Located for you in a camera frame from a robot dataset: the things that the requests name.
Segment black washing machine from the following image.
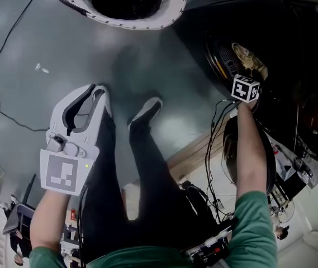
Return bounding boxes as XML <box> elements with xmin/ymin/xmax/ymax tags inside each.
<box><xmin>172</xmin><ymin>0</ymin><xmax>318</xmax><ymax>198</ymax></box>

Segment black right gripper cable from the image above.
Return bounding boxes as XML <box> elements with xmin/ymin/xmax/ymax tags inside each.
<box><xmin>205</xmin><ymin>98</ymin><xmax>242</xmax><ymax>226</ymax></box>

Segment person's green shirt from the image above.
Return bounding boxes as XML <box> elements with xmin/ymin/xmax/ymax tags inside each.
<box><xmin>29</xmin><ymin>190</ymin><xmax>279</xmax><ymax>268</ymax></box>

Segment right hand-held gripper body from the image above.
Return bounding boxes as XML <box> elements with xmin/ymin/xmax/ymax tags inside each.
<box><xmin>231</xmin><ymin>73</ymin><xmax>261</xmax><ymax>104</ymax></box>

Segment person's left forearm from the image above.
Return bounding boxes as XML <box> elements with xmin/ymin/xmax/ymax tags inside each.
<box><xmin>30</xmin><ymin>190</ymin><xmax>74</xmax><ymax>252</ymax></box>

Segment clear plastic bag red handles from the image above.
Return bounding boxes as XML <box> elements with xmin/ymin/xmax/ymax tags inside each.
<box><xmin>270</xmin><ymin>138</ymin><xmax>316</xmax><ymax>189</ymax></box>

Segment person's black trousers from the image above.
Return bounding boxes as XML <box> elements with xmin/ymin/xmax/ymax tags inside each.
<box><xmin>80</xmin><ymin>113</ymin><xmax>221</xmax><ymax>262</ymax></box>

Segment person's right shoe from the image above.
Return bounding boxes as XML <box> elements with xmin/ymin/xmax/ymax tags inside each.
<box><xmin>127</xmin><ymin>97</ymin><xmax>164</xmax><ymax>128</ymax></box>

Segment white woven laundry basket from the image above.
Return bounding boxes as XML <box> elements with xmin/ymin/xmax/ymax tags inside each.
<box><xmin>56</xmin><ymin>0</ymin><xmax>191</xmax><ymax>31</ymax></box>

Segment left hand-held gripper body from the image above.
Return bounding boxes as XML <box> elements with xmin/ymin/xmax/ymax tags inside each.
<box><xmin>40</xmin><ymin>129</ymin><xmax>101</xmax><ymax>197</ymax></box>

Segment black waist-worn device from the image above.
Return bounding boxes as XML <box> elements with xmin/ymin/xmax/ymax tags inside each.
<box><xmin>185</xmin><ymin>227</ymin><xmax>232</xmax><ymax>266</ymax></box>

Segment person's right forearm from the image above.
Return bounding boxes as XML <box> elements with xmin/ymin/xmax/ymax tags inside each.
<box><xmin>235</xmin><ymin>99</ymin><xmax>269</xmax><ymax>199</ymax></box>

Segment black floor cable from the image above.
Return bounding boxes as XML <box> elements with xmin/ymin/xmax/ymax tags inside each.
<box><xmin>0</xmin><ymin>0</ymin><xmax>54</xmax><ymax>132</ymax></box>

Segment pale yellow checked clothes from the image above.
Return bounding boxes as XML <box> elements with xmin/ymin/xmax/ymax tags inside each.
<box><xmin>231</xmin><ymin>42</ymin><xmax>269</xmax><ymax>81</ymax></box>

